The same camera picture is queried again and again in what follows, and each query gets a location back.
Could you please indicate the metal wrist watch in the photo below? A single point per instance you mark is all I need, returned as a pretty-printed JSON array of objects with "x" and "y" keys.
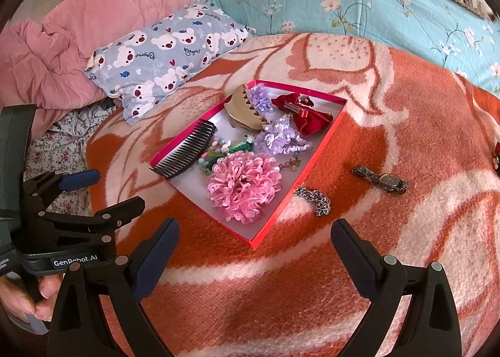
[{"x": 388, "y": 181}]

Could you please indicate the red bow hair clip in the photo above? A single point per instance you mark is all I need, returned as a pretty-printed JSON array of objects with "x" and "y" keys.
[{"x": 312, "y": 120}]

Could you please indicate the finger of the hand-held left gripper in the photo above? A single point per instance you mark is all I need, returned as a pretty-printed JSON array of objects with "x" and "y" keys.
[
  {"x": 78, "y": 180},
  {"x": 117, "y": 210}
]

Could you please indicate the blue bear print pillow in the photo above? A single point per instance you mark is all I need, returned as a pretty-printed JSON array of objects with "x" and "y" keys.
[{"x": 164, "y": 56}]

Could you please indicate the pink quilt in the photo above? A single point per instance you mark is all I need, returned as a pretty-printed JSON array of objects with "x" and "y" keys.
[{"x": 97, "y": 9}]

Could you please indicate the black hair comb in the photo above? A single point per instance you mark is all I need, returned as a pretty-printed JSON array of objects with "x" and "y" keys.
[{"x": 183, "y": 153}]

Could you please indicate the small floral print cloth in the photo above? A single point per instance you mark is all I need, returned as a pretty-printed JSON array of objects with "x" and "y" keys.
[{"x": 58, "y": 146}]

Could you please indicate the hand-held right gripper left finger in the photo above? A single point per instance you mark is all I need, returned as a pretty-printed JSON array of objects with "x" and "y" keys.
[{"x": 156, "y": 259}]

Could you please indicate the purple ribbon hair clip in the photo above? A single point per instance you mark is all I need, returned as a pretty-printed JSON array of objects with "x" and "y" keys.
[{"x": 277, "y": 136}]

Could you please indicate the pink shallow cardboard box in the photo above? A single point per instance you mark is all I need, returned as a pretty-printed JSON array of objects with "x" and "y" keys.
[{"x": 242, "y": 226}]

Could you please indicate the orange and white blanket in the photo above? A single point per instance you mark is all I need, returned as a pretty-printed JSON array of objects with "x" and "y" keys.
[{"x": 390, "y": 107}]

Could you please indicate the purple organza hair flower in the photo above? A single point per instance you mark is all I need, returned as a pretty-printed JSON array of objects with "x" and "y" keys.
[{"x": 258, "y": 97}]

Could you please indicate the beige hair claw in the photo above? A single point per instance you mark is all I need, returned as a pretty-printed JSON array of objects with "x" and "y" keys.
[{"x": 238, "y": 111}]

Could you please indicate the person's left hand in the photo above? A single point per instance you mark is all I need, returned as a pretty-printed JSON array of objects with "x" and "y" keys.
[{"x": 15, "y": 298}]

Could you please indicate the pink ruffled scrunchie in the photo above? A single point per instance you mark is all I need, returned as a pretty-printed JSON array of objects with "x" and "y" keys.
[{"x": 242, "y": 185}]

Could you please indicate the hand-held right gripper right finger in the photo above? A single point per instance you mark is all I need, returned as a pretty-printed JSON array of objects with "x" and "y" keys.
[{"x": 349, "y": 251}]

